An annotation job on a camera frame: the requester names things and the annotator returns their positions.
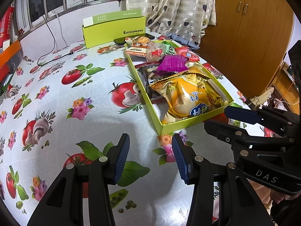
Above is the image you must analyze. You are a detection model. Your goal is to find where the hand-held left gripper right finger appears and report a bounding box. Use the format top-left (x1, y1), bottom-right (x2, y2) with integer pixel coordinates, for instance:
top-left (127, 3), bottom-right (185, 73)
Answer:
top-left (172, 133), bottom-right (274, 226)

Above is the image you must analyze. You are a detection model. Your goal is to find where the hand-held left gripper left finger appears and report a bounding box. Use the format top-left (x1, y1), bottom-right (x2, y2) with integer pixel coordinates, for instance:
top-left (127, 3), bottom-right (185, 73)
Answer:
top-left (28, 133), bottom-right (130, 226)

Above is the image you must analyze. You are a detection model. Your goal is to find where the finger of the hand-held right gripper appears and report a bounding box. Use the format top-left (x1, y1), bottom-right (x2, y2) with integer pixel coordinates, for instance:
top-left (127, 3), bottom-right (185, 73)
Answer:
top-left (204, 120), bottom-right (295, 151)
top-left (224, 106), bottom-right (301, 138)

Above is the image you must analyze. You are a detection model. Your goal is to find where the gold snack bar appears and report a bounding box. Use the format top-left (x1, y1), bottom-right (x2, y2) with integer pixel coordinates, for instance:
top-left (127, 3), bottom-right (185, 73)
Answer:
top-left (204, 85), bottom-right (224, 106)

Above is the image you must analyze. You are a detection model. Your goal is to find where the green box lid tray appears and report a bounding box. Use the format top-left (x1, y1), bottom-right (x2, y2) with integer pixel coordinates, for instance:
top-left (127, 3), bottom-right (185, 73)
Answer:
top-left (124, 40), bottom-right (234, 136)

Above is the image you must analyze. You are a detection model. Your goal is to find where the yellow chip bag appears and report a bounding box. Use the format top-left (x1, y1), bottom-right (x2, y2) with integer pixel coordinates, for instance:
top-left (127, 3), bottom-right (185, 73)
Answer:
top-left (150, 72), bottom-right (212, 125)

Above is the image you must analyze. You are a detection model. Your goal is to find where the red lid jelly cup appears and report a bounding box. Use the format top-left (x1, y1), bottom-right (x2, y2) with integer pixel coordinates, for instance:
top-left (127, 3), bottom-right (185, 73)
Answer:
top-left (185, 52), bottom-right (200, 63)
top-left (175, 47), bottom-right (192, 57)

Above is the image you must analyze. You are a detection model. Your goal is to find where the purple snack packet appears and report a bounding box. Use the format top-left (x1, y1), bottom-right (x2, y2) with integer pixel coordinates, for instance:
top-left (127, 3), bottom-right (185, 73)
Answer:
top-left (154, 55), bottom-right (190, 72)

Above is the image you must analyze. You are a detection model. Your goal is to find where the dark brown snack packet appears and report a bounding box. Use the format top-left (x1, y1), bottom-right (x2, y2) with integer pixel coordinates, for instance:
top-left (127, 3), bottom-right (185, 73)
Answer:
top-left (138, 61), bottom-right (170, 104)

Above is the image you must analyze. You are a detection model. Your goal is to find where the green white peanut packet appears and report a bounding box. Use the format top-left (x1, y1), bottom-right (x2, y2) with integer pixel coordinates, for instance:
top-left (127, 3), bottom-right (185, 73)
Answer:
top-left (145, 40), bottom-right (177, 63)

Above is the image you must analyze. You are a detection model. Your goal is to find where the orange bread packet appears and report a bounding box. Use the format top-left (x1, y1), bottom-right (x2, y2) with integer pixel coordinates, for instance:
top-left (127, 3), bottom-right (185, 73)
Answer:
top-left (126, 36), bottom-right (151, 58)

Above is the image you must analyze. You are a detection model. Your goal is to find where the beige cloth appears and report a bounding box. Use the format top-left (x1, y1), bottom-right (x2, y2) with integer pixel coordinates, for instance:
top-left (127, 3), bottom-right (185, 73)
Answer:
top-left (243, 87), bottom-right (274, 110)

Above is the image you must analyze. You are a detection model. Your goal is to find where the brown wooden wardrobe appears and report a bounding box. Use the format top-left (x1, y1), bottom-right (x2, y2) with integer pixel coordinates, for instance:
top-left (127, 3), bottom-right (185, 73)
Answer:
top-left (198, 0), bottom-right (295, 99)

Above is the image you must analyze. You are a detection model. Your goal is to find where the blue cloth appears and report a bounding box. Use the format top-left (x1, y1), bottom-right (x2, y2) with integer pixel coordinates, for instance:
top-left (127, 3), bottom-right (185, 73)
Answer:
top-left (168, 33), bottom-right (200, 50)

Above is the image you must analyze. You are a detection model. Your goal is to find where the black smartphone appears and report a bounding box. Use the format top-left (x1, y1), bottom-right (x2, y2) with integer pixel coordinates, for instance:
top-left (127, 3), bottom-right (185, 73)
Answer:
top-left (113, 33), bottom-right (156, 45)

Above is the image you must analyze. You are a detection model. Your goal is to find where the green cardboard box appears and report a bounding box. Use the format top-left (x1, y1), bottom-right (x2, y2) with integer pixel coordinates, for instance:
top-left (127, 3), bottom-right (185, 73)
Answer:
top-left (82, 9), bottom-right (146, 50)

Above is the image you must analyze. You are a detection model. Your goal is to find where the heart print striped curtain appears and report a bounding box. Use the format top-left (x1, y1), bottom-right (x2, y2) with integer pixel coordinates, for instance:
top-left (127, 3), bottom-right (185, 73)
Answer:
top-left (125, 0), bottom-right (217, 50)

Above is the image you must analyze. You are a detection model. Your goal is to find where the red box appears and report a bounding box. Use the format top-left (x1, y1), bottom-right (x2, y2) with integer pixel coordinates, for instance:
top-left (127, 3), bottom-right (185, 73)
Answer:
top-left (0, 63), bottom-right (12, 76)

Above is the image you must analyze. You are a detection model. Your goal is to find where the orange box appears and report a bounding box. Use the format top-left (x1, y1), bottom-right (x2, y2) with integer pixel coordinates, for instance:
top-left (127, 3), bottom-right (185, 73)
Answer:
top-left (0, 40), bottom-right (21, 69)

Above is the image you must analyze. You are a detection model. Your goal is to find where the red gift bag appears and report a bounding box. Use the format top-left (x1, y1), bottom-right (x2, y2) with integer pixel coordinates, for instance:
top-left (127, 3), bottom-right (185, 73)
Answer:
top-left (0, 6), bottom-right (14, 40)

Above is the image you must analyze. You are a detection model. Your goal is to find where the black charging cable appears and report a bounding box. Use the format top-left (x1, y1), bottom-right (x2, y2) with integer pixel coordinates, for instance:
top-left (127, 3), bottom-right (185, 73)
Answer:
top-left (32, 6), bottom-right (74, 66)

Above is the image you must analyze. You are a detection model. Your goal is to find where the white charging cable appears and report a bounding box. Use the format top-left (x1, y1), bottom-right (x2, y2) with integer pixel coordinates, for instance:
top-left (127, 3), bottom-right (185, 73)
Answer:
top-left (53, 11), bottom-right (70, 47)

